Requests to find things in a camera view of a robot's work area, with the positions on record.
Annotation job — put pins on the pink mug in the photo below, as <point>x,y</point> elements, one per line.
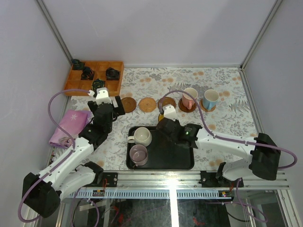
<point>189,97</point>

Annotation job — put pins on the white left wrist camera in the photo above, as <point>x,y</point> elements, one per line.
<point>101,96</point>

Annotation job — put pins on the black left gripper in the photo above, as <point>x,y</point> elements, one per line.
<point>119,107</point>

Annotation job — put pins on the wooden compartment tray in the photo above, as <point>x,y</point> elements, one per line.
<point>74,80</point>

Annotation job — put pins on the left aluminium frame post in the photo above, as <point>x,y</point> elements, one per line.
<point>56,33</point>

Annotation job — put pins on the cream white mug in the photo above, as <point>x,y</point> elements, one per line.
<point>142,136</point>

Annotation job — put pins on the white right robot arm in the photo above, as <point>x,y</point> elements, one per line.
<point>259,156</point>

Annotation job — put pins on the black green rolled item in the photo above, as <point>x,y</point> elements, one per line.
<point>98,83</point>

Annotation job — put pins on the lilac purple mug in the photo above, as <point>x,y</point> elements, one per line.
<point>138,155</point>

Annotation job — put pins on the right aluminium frame post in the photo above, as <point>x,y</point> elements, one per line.
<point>261,33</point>

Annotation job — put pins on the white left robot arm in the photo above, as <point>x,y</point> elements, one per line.
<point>44,191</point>

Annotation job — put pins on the yellow enamel mug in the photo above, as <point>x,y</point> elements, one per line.
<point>160,117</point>

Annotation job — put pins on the woven rattan coaster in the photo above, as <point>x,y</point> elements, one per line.
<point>147,105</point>
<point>204,109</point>

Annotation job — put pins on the aluminium frame post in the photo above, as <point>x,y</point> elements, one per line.
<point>261,33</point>
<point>56,33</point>

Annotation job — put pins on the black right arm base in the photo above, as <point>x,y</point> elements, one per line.
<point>215,180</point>

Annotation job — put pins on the light blue mug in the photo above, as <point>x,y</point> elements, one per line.
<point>210,99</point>

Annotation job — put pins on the black serving tray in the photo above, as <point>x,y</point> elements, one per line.
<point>163,155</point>

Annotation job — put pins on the black rolled item corner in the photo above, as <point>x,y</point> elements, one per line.
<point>76,62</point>

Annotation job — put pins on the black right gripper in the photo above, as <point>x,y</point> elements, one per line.
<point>176,121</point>

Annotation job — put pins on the black rolled item right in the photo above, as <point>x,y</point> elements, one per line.
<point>112,74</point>

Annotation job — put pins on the dark wooden coaster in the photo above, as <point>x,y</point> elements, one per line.
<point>164,102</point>
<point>184,109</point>
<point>129,104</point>

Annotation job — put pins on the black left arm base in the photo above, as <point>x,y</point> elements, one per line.
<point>107,180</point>

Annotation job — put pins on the purple princess print cloth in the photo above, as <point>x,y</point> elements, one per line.
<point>73,122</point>

